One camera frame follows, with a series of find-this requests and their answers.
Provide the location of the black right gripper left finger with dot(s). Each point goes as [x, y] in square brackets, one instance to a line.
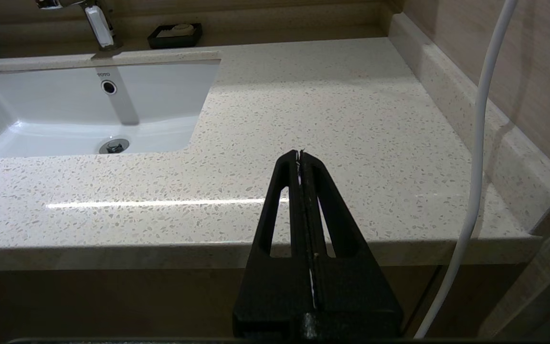
[277, 282]

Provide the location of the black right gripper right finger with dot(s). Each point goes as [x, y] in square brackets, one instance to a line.
[351, 286]

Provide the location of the brown vanity cabinet front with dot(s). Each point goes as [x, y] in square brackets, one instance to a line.
[112, 301]

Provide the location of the chrome sink drain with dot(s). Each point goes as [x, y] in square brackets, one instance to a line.
[113, 146]

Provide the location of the black soap dish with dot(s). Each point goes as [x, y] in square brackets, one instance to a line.
[160, 42]

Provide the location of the round soap bar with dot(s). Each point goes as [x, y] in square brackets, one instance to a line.
[182, 29]

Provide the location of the white sink basin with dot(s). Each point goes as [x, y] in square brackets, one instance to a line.
[65, 110]

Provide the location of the chrome faucet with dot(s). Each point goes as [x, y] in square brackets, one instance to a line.
[98, 26]

